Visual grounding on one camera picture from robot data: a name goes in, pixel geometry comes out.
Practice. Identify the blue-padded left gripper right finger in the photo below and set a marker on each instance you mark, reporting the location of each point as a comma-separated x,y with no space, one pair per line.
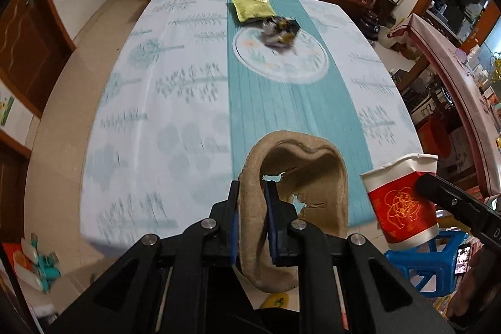
281,236

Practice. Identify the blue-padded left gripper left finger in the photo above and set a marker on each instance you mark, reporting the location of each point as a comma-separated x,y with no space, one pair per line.
226,214

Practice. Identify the brown pulp cup tray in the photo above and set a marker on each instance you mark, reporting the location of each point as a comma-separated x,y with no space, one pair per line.
313,178

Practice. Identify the red paper cup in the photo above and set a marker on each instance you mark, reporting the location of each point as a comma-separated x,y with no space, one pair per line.
407,219

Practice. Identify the person's right hand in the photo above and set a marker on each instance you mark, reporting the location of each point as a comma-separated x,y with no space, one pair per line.
484,272

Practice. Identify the blue plastic stool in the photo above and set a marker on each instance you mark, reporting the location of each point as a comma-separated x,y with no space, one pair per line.
434,267

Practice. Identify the left yellow slipper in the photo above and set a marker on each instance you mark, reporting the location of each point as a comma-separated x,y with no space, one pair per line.
276,301

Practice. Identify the white tree-print tablecloth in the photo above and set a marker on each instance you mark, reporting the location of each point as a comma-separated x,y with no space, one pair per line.
159,153

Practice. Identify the teal striped table runner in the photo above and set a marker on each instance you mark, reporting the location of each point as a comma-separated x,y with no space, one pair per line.
325,108

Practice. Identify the round white placemat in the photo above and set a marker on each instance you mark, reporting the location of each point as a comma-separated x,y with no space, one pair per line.
306,61

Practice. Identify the crumpled dark wrapper pile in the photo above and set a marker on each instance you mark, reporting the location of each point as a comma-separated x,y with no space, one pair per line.
279,32

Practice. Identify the yellow-green snack pouch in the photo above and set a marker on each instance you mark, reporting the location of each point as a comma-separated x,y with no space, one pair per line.
248,10

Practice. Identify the brown wooden door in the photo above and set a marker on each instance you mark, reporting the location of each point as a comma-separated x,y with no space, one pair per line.
35,47

